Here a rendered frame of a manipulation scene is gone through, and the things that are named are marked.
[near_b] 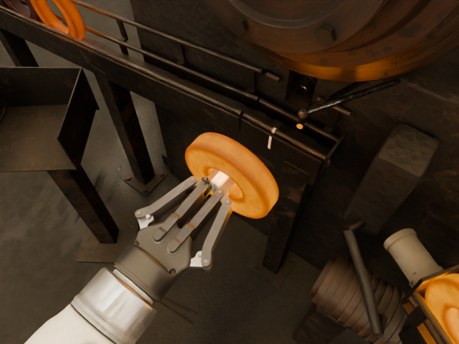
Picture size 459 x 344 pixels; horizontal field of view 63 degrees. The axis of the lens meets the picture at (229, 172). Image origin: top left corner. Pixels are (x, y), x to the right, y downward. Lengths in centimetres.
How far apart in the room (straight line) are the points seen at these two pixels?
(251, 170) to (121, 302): 22
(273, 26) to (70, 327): 42
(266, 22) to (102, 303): 38
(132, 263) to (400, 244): 46
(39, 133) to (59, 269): 63
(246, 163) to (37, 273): 115
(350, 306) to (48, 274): 105
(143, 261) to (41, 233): 114
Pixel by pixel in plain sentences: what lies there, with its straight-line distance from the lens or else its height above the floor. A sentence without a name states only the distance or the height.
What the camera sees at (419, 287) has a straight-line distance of 70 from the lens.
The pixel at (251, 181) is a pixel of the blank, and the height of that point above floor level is 88.
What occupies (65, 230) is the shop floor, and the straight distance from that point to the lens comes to 155.
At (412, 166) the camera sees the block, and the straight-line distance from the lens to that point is 67.
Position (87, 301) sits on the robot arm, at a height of 87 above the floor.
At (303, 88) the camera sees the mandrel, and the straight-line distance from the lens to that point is 81.
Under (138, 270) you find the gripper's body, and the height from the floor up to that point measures 87.
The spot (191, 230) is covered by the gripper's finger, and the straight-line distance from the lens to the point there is 49.
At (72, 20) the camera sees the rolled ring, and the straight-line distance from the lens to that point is 114.
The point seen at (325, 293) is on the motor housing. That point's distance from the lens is 84.
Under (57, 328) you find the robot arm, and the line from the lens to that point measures 47.
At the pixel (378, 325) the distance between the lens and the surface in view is 80.
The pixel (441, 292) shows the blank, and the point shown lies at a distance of 69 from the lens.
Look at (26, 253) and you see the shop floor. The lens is 157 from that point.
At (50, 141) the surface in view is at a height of 60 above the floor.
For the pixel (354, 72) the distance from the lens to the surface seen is 58.
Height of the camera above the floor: 130
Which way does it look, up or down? 57 degrees down
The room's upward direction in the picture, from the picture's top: straight up
